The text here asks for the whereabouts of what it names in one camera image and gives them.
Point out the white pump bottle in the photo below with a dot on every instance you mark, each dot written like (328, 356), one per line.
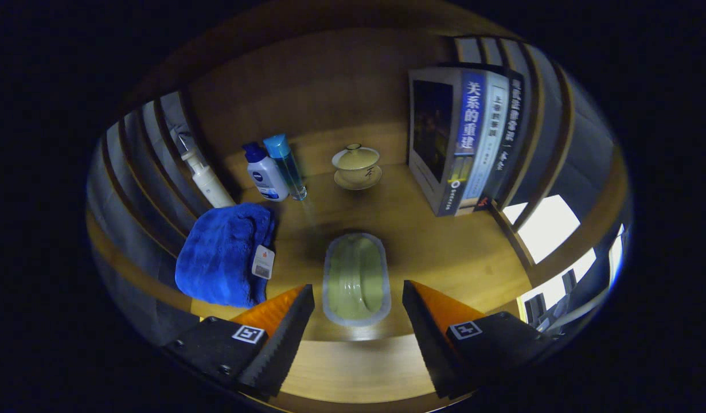
(209, 183)

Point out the wooden countertop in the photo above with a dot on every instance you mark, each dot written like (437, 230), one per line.
(421, 241)

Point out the green scrub brush white pad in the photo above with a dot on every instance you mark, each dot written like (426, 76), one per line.
(355, 281)

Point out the wooden cabinet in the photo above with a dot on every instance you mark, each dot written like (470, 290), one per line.
(330, 86)

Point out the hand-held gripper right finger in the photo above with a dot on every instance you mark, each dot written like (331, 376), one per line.
(430, 344)

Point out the light grey spine book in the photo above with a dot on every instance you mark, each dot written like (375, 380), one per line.
(490, 132)

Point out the blue spine book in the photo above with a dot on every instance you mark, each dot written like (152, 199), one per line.
(467, 132)

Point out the white bottle dark blue cap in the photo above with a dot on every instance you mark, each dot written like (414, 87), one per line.
(266, 178)

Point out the teal clear bottle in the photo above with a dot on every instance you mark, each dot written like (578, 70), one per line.
(288, 166)

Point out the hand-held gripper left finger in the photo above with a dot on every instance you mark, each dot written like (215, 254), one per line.
(281, 344)

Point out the beige lidded tea cup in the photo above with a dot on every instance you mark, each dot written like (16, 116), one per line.
(357, 163)

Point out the blue folded towel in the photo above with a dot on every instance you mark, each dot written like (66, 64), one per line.
(221, 258)

